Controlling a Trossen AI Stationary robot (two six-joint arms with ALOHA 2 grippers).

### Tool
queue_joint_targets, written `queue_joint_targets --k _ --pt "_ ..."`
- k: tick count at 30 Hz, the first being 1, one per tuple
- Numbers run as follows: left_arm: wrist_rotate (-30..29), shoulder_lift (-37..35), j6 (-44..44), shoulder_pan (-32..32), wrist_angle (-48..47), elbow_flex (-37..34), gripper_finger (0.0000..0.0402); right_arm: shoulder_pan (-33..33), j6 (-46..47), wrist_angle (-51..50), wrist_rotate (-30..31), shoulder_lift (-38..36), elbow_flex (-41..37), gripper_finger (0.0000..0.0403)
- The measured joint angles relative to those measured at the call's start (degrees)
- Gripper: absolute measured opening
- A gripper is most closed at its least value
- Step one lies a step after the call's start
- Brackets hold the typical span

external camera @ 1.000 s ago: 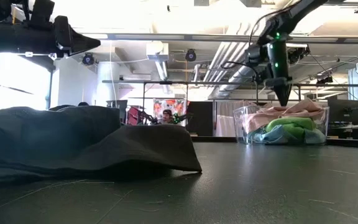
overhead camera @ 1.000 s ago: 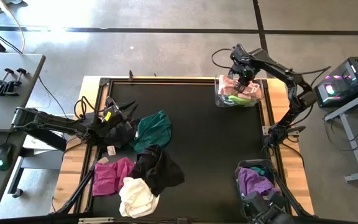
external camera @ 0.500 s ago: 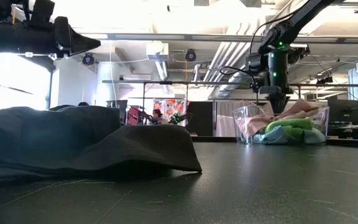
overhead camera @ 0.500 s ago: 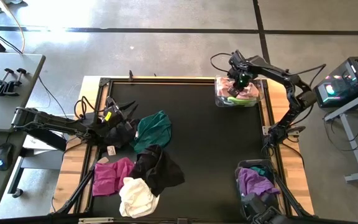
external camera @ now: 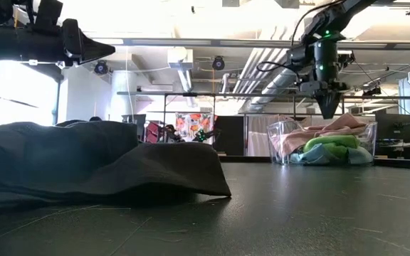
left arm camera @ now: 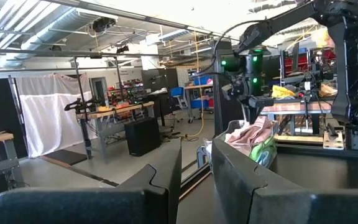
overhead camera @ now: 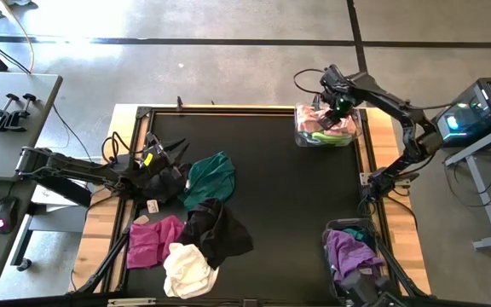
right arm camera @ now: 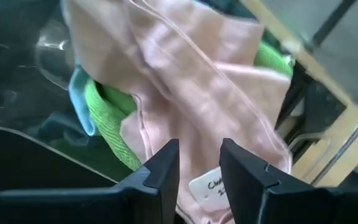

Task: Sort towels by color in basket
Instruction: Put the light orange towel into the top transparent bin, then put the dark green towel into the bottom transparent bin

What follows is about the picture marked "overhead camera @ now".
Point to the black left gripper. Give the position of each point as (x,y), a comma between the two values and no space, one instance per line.
(154,155)

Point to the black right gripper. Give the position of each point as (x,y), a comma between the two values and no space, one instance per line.
(337,87)

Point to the pink towel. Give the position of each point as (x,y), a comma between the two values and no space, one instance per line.
(309,121)

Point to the teal towel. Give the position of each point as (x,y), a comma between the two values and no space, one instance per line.
(209,179)

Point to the black towel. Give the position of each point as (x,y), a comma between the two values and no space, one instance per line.
(217,232)

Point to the magenta towel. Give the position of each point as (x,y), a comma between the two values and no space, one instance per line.
(149,243)

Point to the blue towel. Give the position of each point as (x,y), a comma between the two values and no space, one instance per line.
(359,234)

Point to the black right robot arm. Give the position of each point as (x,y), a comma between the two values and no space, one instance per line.
(399,108)

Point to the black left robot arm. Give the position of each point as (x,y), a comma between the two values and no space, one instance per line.
(71,168)

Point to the dark plastic basket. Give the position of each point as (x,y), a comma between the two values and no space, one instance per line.
(328,226)

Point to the green towel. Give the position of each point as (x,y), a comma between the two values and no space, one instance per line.
(330,139)

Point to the black table edge clamp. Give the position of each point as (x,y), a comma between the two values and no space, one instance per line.
(180,103)
(315,102)

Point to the clear plastic bin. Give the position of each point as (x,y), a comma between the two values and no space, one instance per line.
(301,138)

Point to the dark grey towel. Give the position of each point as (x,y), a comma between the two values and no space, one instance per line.
(164,185)

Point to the white towel label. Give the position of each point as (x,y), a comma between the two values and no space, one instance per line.
(152,206)

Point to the pale towel label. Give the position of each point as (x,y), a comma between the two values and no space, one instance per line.
(141,219)

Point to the white towel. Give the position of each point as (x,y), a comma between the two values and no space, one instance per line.
(188,273)

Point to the purple towel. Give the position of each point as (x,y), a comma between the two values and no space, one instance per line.
(348,253)

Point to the white box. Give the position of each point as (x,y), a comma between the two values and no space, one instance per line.
(45,198)

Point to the black desk clamp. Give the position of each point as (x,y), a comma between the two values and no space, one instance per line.
(12,96)
(29,97)

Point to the computer tower with lights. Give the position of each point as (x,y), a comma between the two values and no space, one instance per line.
(484,102)

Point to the silver metal plate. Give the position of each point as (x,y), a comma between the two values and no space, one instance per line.
(130,302)

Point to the black computer mouse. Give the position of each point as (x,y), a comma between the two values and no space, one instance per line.
(4,214)

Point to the silver metal bracket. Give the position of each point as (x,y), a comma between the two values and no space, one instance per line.
(364,177)

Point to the black aluminium table frame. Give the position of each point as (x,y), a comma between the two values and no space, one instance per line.
(250,111)

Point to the black diagonal frame strut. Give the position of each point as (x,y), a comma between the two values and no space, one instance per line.
(399,273)
(105,262)

